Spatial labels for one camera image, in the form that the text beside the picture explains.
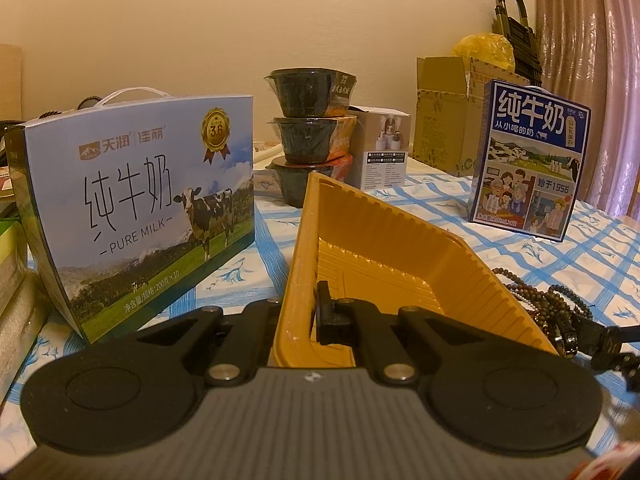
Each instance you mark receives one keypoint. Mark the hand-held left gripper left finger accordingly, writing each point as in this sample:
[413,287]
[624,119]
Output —
[250,340]

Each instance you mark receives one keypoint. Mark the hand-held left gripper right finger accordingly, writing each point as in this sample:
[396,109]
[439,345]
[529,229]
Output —
[325,317]

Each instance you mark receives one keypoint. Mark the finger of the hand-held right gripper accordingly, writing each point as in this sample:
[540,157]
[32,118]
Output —
[617,342]

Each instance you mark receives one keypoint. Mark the yellow plastic tray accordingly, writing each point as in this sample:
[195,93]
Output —
[400,260]

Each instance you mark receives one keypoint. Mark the blue checked tablecloth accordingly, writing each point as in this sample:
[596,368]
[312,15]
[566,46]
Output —
[590,255]

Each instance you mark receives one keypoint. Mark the small white product box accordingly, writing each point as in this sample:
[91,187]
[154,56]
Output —
[382,160]

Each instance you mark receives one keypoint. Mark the light blue cow milk carton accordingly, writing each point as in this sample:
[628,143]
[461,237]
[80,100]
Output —
[135,200]

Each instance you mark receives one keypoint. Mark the dark blue illustrated milk carton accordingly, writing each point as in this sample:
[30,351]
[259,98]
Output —
[530,160]

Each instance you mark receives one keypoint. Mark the open brown cardboard box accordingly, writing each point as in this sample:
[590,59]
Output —
[442,125]

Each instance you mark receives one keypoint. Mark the clear vacuum rice bag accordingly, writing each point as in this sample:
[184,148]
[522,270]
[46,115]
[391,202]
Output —
[22,330]

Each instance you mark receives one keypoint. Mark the green rice package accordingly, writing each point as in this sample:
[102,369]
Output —
[12,255]

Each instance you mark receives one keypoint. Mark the pink patterned curtain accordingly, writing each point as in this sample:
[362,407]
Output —
[590,60]

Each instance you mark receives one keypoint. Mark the stack of books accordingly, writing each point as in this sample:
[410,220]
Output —
[6,180]

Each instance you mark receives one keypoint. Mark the yellow plastic bag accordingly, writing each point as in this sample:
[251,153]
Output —
[485,50]

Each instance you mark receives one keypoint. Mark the beige board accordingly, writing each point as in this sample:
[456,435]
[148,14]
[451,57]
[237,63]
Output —
[10,85]

